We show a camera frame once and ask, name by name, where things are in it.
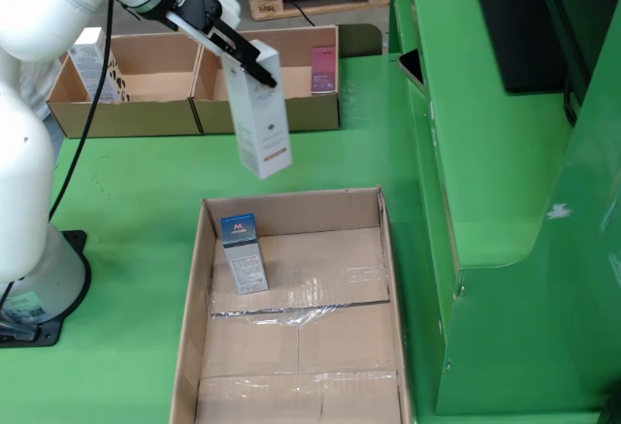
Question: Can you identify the blue grey M carton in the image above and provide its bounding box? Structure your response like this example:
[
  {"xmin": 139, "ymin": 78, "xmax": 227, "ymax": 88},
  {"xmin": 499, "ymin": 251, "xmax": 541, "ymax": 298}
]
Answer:
[{"xmin": 220, "ymin": 212, "xmax": 271, "ymax": 296}]

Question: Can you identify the large shallow cardboard tray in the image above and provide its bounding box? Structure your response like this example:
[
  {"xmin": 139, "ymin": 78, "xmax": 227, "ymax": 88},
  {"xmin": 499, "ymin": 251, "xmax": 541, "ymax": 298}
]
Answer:
[{"xmin": 168, "ymin": 185, "xmax": 414, "ymax": 424}]

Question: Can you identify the cardboard box with raised flap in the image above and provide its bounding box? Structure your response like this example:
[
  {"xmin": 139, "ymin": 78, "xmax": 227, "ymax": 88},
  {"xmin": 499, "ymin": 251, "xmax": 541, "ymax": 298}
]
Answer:
[{"xmin": 46, "ymin": 30, "xmax": 205, "ymax": 140}]

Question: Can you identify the black flat screen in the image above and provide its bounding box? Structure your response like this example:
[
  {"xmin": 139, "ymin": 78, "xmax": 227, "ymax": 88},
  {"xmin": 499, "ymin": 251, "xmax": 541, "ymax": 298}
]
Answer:
[{"xmin": 467, "ymin": 0, "xmax": 570, "ymax": 94}]

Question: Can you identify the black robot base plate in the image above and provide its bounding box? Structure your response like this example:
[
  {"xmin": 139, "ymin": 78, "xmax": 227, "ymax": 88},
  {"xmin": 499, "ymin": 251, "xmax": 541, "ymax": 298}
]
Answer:
[{"xmin": 0, "ymin": 229, "xmax": 93, "ymax": 349}]

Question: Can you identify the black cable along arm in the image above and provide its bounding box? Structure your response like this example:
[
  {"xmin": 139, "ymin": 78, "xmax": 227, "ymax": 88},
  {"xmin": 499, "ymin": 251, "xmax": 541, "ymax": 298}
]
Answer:
[{"xmin": 0, "ymin": 0, "xmax": 115, "ymax": 321}]

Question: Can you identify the plain cardboard box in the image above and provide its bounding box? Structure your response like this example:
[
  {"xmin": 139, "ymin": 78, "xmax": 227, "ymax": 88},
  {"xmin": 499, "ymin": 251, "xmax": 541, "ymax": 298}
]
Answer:
[{"xmin": 187, "ymin": 24, "xmax": 342, "ymax": 135}]

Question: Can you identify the wooden pallet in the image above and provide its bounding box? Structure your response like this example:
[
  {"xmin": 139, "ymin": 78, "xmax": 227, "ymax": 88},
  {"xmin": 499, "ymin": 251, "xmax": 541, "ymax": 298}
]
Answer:
[{"xmin": 246, "ymin": 0, "xmax": 392, "ymax": 22}]

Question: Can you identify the pink carton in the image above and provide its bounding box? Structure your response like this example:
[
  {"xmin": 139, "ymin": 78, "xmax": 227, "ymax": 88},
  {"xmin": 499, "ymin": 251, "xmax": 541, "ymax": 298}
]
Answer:
[{"xmin": 310, "ymin": 46, "xmax": 338, "ymax": 95}]

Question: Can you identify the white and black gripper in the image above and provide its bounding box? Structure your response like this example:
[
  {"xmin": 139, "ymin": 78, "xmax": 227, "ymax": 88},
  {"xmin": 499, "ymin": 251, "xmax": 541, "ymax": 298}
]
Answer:
[{"xmin": 163, "ymin": 0, "xmax": 279, "ymax": 89}]

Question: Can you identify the white carton with dark spots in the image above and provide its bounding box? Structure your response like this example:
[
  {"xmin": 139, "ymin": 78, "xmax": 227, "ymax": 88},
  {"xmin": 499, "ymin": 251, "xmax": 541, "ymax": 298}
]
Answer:
[{"xmin": 67, "ymin": 27, "xmax": 132, "ymax": 104}]

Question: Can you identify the dark upright panel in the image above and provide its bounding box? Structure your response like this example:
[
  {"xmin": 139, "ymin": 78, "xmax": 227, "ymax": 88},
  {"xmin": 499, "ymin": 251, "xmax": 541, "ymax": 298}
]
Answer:
[{"xmin": 526, "ymin": 0, "xmax": 599, "ymax": 86}]

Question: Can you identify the white d'Alba carton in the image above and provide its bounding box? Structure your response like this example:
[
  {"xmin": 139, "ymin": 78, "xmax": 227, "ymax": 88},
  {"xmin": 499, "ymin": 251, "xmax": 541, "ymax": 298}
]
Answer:
[{"xmin": 220, "ymin": 39, "xmax": 295, "ymax": 181}]

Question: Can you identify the green metal cabinet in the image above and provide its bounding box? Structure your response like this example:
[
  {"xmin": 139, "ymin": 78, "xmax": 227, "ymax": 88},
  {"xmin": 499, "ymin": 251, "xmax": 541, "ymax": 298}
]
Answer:
[{"xmin": 386, "ymin": 0, "xmax": 621, "ymax": 418}]

